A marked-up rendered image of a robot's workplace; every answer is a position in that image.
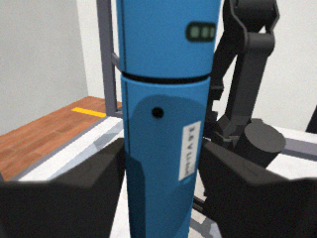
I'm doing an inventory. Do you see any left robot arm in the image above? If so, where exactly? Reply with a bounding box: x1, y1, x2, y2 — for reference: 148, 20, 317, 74
205, 0, 286, 169

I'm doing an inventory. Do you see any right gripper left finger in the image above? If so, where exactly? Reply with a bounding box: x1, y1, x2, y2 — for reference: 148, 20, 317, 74
0, 137, 126, 238

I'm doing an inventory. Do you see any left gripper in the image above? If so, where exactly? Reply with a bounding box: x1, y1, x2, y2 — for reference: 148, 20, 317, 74
192, 195, 216, 222

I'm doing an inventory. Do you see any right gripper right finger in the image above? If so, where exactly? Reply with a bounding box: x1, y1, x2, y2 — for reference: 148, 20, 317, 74
198, 137, 317, 238

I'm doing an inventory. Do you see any blue electric screwdriver barrel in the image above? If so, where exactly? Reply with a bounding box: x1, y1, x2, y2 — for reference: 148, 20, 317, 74
116, 0, 221, 238

